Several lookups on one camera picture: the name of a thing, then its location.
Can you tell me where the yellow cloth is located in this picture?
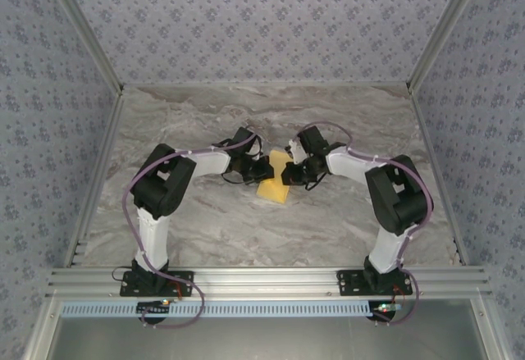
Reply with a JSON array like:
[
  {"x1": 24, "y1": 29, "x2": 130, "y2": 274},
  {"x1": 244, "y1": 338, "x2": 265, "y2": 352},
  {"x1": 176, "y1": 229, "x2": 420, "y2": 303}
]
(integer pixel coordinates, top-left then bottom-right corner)
[{"x1": 254, "y1": 149, "x2": 290, "y2": 205}]

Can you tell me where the grey metal sheet panel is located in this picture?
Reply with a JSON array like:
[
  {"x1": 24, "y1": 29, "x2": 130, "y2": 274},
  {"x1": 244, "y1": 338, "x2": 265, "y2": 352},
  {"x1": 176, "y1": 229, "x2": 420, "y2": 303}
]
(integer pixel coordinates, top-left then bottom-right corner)
[{"x1": 30, "y1": 298, "x2": 505, "y2": 360}]

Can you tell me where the small black controller board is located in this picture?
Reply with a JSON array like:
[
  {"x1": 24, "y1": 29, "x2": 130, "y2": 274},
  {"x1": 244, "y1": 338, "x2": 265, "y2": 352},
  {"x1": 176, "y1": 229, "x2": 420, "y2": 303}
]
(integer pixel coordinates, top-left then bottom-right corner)
[
  {"x1": 136, "y1": 298, "x2": 171, "y2": 316},
  {"x1": 367, "y1": 300, "x2": 405, "y2": 322}
]

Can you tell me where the thin aluminium table rail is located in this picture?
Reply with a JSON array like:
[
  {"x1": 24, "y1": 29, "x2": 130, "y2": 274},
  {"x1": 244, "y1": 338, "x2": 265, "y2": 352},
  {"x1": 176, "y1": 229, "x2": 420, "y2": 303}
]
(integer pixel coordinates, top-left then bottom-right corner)
[{"x1": 121, "y1": 80, "x2": 413, "y2": 89}]

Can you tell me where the wide aluminium frame beam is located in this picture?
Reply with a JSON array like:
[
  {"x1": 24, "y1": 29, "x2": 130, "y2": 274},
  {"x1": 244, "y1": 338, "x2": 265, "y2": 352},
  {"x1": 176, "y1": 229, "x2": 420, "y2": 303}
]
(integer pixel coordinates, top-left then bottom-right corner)
[{"x1": 45, "y1": 266, "x2": 493, "y2": 298}]

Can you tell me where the aluminium table side rail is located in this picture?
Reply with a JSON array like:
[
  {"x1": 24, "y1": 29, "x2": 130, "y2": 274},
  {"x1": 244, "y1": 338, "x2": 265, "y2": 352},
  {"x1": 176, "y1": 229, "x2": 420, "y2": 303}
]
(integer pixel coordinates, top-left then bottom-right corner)
[
  {"x1": 63, "y1": 89, "x2": 126, "y2": 269},
  {"x1": 408, "y1": 87, "x2": 471, "y2": 267}
]

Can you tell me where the light blue slotted cable duct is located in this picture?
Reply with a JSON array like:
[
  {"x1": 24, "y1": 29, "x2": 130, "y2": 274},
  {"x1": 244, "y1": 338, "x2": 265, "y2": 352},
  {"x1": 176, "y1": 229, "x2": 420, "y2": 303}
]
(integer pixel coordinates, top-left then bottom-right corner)
[{"x1": 60, "y1": 300, "x2": 405, "y2": 319}]

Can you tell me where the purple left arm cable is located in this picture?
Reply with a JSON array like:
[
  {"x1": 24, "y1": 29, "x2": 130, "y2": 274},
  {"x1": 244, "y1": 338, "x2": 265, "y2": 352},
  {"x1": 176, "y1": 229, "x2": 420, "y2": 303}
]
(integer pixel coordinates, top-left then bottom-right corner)
[{"x1": 125, "y1": 128, "x2": 205, "y2": 330}]

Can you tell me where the slanted aluminium frame post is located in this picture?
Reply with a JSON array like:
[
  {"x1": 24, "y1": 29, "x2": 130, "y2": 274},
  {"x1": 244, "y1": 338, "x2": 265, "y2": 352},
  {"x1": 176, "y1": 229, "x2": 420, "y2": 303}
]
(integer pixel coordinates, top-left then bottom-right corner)
[
  {"x1": 39, "y1": 0, "x2": 124, "y2": 94},
  {"x1": 405, "y1": 0, "x2": 491, "y2": 93}
]

